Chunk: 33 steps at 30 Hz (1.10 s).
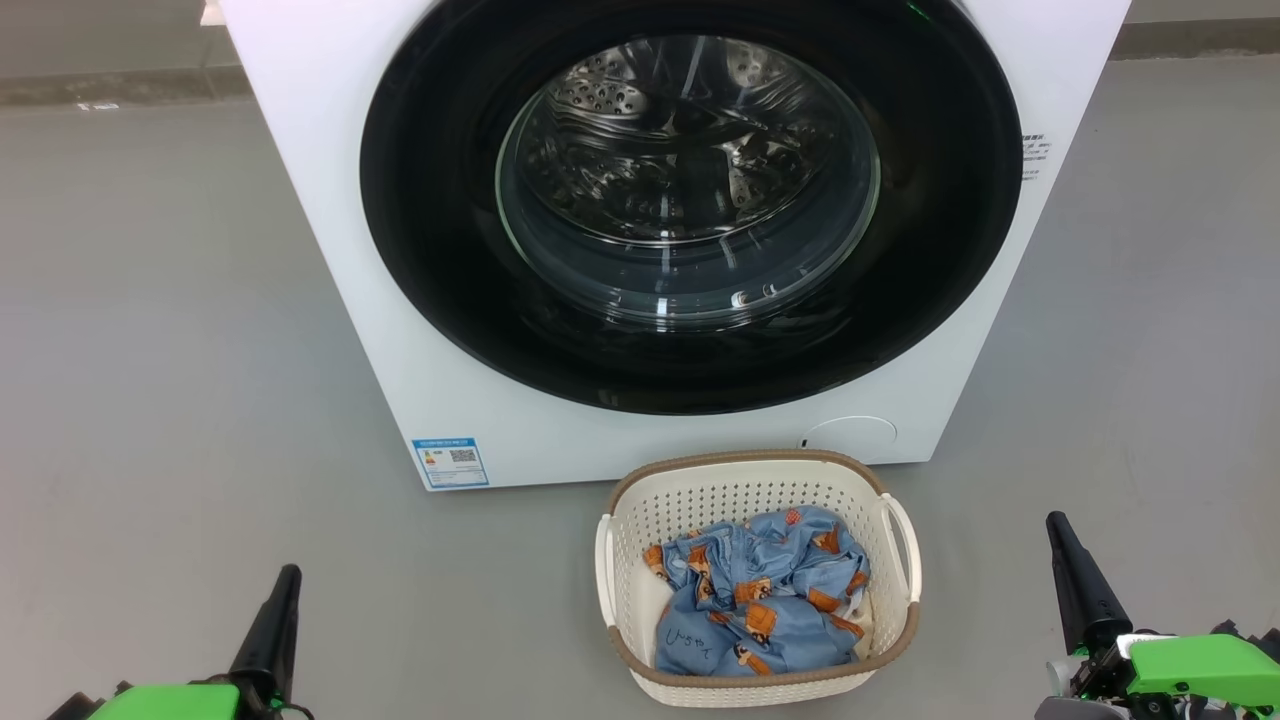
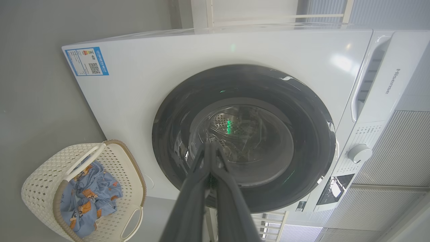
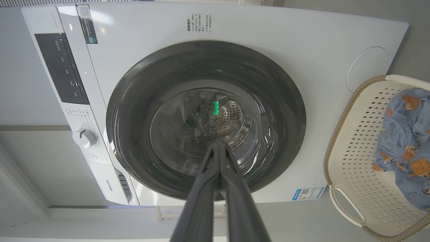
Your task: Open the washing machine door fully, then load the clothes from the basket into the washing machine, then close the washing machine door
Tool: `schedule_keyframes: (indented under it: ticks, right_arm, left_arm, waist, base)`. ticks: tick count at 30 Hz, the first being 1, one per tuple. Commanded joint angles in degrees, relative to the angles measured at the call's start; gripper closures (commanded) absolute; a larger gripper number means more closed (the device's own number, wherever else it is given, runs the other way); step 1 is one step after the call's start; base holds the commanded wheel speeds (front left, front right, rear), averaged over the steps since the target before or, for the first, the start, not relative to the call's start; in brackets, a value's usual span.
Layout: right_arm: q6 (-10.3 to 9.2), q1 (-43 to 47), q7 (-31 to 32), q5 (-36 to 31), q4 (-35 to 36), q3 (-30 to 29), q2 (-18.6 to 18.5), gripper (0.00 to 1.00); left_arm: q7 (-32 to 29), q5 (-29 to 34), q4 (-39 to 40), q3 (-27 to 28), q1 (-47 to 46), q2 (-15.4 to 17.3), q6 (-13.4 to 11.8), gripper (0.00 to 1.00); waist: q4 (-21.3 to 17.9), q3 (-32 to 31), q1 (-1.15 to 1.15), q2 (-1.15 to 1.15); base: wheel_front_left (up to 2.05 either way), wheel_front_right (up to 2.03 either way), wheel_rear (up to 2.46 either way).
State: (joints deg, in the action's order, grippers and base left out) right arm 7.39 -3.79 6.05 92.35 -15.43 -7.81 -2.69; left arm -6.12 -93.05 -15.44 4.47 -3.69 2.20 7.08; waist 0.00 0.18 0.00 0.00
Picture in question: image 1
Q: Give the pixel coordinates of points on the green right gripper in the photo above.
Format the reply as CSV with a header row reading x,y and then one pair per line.
x,y
1200,665

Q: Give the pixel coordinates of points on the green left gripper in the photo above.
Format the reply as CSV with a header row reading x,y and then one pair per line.
x,y
170,702

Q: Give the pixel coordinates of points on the black round glass washer door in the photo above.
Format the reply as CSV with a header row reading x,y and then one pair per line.
x,y
430,250

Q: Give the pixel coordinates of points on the white front-load washing machine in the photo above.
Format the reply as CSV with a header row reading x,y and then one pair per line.
x,y
300,200

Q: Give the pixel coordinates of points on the stainless steel washer drum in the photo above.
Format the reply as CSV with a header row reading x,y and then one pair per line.
x,y
610,100

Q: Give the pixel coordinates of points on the blue energy label sticker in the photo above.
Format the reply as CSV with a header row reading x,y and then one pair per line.
x,y
450,463

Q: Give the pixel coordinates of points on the round white filter cover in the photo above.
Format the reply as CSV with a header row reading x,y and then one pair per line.
x,y
850,440

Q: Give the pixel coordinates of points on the cream perforated plastic laundry basket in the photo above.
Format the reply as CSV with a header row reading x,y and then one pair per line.
x,y
700,490

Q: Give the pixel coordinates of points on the small black text label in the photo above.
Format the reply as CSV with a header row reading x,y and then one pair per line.
x,y
1036,155

